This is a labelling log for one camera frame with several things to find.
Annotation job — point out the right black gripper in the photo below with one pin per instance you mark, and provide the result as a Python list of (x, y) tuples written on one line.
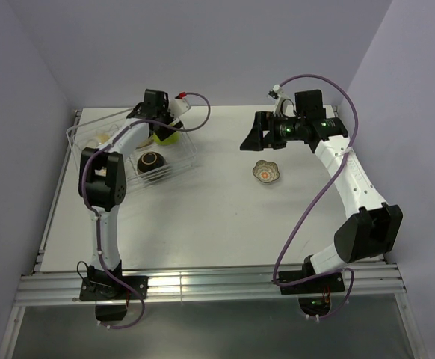
[(255, 140)]

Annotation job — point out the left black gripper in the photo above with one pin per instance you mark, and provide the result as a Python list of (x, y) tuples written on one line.
[(164, 132)]

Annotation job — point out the dark brown glazed bowl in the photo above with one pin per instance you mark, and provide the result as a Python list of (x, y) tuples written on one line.
[(149, 166)]

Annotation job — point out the small scalloped floral dish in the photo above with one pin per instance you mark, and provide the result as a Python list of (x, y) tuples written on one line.
[(266, 172)]

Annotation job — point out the green and white bowl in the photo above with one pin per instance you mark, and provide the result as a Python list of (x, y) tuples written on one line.
[(167, 138)]

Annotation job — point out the tan wooden bowl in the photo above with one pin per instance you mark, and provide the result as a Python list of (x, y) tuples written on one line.
[(145, 143)]

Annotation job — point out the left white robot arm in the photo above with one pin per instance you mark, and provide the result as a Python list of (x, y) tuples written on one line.
[(102, 182)]

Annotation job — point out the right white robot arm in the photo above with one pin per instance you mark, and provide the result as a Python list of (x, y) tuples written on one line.
[(371, 224)]

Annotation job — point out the clear wire dish rack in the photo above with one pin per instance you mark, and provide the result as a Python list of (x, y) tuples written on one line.
[(179, 157)]

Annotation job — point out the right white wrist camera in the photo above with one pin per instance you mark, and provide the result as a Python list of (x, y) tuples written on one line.
[(281, 101)]

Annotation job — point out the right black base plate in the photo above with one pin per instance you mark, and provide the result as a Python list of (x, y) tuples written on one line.
[(332, 283)]

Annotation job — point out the aluminium rail frame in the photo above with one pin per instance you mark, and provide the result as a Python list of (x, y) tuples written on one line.
[(220, 284)]

